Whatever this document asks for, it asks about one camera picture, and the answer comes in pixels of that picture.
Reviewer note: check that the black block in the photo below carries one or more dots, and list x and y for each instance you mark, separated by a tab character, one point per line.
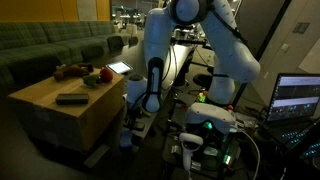
72	99
139	126

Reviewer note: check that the white VR controller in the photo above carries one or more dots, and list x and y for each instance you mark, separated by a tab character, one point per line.
190	143

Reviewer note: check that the white VR headset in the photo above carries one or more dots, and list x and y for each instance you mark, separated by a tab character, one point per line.
222	119

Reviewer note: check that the white tablet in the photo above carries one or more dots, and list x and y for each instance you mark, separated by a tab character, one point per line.
119	67

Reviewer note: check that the cardboard box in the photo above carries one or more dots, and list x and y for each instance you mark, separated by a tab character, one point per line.
76	127

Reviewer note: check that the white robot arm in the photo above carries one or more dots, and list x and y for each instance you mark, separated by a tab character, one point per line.
233	61

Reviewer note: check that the brown plush toy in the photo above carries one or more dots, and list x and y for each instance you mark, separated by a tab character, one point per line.
74	70

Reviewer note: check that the black tripod pole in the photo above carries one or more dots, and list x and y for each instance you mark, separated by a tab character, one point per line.
258	20

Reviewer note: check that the open laptop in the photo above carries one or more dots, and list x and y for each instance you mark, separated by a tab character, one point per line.
293	103

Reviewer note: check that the plaid green sofa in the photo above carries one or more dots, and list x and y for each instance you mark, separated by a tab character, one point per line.
25	40

